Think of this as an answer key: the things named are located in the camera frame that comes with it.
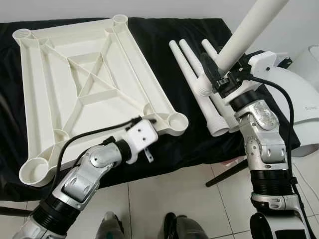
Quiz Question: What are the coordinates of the black padded bed cover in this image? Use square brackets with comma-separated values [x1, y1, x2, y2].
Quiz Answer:
[0, 17, 301, 202]

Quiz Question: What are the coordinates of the wall socket black plug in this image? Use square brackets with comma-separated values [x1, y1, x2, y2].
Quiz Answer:
[277, 52, 294, 69]

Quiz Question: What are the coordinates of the white floor cable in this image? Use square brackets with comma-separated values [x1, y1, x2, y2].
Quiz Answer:
[294, 164, 319, 210]

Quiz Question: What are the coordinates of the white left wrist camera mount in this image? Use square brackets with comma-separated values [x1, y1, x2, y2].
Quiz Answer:
[125, 119, 159, 152]

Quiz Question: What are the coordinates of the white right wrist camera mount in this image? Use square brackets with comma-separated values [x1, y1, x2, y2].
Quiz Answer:
[248, 51, 277, 80]

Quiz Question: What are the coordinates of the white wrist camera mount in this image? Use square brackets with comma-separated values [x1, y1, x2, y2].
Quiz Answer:
[248, 51, 277, 80]
[125, 119, 159, 152]

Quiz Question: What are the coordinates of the white dome appliance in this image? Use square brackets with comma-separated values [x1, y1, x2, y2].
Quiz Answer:
[264, 67, 319, 157]

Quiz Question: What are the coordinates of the grey robot foot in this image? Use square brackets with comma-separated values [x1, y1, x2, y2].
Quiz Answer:
[97, 212, 125, 239]
[162, 213, 210, 239]

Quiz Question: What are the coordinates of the grey right robot foot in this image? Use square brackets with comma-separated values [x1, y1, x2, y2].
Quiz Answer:
[162, 213, 210, 239]

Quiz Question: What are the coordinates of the white plastic table top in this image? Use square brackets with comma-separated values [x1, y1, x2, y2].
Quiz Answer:
[12, 14, 189, 187]

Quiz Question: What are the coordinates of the white plastic table leg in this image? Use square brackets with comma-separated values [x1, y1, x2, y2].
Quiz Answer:
[195, 0, 291, 98]
[178, 39, 240, 131]
[201, 39, 220, 60]
[168, 40, 230, 137]

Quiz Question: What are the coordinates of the grey left robot foot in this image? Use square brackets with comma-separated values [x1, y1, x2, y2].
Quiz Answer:
[97, 212, 125, 239]

